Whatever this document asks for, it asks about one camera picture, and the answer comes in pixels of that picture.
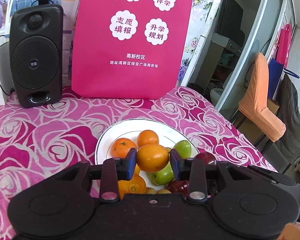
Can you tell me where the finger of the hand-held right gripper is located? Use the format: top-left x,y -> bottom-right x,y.
247,164 -> 297,186

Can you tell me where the red round fruit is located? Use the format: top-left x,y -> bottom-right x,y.
167,180 -> 190,197

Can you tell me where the floral wall covering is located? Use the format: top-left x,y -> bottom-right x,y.
177,0 -> 217,82

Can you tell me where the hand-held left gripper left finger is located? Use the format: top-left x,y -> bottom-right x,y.
51,147 -> 138,204

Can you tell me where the large orange tangerine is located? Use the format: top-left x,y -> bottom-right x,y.
111,139 -> 137,158

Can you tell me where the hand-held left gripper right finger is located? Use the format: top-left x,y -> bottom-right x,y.
169,149 -> 252,203

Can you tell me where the pink rose tablecloth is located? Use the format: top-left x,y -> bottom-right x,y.
0,85 -> 278,240

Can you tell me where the black speaker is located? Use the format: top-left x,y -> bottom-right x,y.
9,4 -> 64,109

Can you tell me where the blue bag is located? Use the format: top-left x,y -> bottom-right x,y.
266,58 -> 285,100

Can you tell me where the green oval fruit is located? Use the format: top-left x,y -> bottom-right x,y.
173,140 -> 192,159
150,161 -> 175,185

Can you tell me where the white round plate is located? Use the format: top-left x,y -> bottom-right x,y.
95,119 -> 199,195

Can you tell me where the sliding door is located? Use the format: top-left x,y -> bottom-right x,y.
185,0 -> 299,128

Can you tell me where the smooth round orange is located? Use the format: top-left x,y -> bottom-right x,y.
137,129 -> 160,147
136,144 -> 170,172

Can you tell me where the dark red apple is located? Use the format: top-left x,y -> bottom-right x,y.
194,152 -> 217,166

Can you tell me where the dark grey jacket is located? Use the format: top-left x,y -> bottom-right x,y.
261,74 -> 300,173

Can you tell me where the white box with cup picture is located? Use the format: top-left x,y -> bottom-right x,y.
0,46 -> 14,108

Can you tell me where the pink hanging bag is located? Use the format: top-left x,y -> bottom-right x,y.
276,24 -> 293,65

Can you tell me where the orange covered chair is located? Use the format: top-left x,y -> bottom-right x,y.
238,52 -> 287,142

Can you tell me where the black television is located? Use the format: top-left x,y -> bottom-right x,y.
216,0 -> 245,46

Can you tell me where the small tangerine with green stem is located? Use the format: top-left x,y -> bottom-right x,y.
117,174 -> 147,201

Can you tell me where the magenta fabric bag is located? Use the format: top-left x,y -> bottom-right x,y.
71,0 -> 195,100

